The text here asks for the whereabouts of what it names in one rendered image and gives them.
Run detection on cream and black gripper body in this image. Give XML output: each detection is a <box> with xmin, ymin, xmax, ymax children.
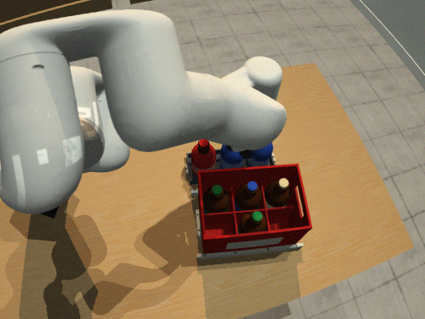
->
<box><xmin>231</xmin><ymin>146</ymin><xmax>247</xmax><ymax>152</ymax></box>

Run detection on brown bottle with cream cap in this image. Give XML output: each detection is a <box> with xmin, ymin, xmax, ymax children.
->
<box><xmin>264</xmin><ymin>178</ymin><xmax>291</xmax><ymax>208</ymax></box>

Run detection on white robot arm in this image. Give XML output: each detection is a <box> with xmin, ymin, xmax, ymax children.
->
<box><xmin>0</xmin><ymin>9</ymin><xmax>287</xmax><ymax>214</ymax></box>

